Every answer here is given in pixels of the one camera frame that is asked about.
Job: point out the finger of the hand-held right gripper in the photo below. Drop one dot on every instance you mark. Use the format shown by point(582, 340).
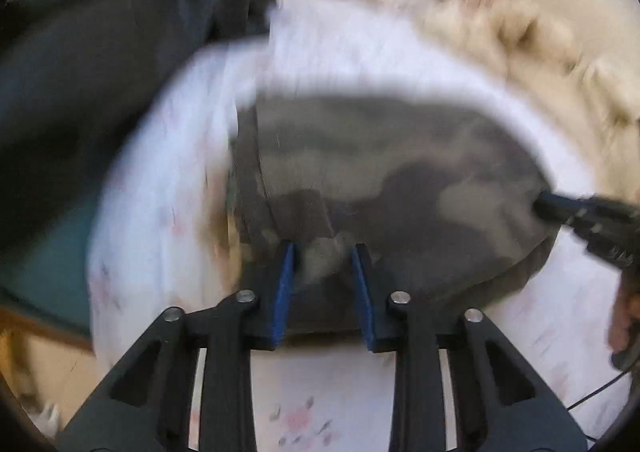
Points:
point(555, 206)

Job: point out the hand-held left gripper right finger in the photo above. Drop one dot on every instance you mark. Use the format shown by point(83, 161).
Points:
point(364, 302)

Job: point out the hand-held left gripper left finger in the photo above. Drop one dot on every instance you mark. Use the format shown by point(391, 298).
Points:
point(282, 302)

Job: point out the camouflage pants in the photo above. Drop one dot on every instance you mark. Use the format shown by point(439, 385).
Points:
point(400, 157)

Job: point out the person's right hand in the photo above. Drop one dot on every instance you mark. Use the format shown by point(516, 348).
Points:
point(625, 317)

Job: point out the cream comforter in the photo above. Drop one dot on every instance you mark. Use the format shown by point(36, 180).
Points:
point(525, 32)

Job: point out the white floral bed sheet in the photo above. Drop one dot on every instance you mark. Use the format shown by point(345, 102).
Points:
point(350, 52)

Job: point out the dark draped cloth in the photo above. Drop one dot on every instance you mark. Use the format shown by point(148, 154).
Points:
point(100, 57)

